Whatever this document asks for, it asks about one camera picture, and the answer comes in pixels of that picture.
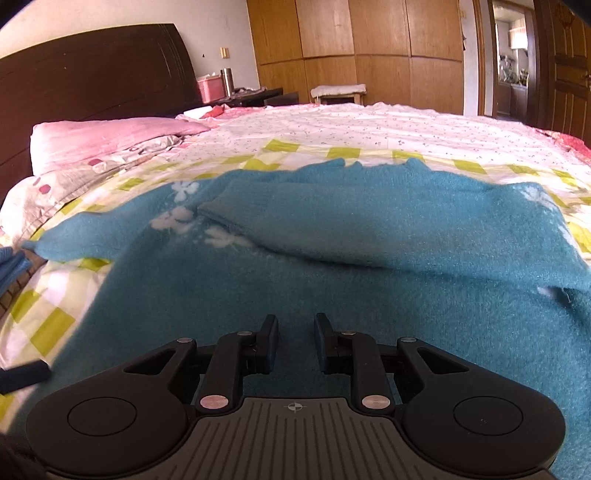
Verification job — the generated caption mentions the dark wooden headboard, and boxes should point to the dark wooden headboard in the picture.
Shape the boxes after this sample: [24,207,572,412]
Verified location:
[0,23,204,204]

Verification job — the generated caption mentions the wooden wardrobe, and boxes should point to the wooden wardrobe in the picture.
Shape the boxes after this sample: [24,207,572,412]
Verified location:
[246,0,467,116]

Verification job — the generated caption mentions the dark nightstand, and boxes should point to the dark nightstand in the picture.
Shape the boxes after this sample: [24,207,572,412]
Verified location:
[217,87,301,109]

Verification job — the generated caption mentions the white pink-dotted pillow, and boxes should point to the white pink-dotted pillow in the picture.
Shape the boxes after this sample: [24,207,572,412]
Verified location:
[0,134,195,245]

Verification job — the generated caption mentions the wooden door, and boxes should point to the wooden door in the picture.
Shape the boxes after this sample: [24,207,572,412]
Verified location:
[536,0,591,134]

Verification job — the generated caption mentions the checked floral bed sheet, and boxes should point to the checked floral bed sheet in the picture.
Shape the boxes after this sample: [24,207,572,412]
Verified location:
[0,102,591,435]

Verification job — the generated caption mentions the blue cloth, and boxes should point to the blue cloth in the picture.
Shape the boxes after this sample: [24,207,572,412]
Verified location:
[0,246,32,296]

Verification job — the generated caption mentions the pink storage box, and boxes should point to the pink storage box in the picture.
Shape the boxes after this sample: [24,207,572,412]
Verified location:
[197,74,228,103]

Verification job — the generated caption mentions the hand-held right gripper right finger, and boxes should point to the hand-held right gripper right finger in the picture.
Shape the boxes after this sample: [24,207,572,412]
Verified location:
[314,313,470,411]

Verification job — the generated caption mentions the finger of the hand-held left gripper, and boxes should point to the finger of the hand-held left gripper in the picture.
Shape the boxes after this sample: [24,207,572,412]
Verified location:
[0,361,50,395]

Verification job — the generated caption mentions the teal flower-print sweater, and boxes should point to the teal flower-print sweater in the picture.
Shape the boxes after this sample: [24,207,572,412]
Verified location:
[21,158,591,480]

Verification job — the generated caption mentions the wooden stool with cushion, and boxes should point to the wooden stool with cushion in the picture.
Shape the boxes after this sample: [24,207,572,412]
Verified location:
[310,83,368,106]

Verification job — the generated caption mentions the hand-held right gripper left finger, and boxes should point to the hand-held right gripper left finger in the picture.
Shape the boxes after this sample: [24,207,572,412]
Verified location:
[121,315,280,413]

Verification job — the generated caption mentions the pink floral quilt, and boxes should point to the pink floral quilt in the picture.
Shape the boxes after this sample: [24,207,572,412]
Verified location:
[542,128,591,160]

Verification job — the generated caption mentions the pink pillow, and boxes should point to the pink pillow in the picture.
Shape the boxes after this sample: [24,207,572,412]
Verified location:
[30,117,211,176]

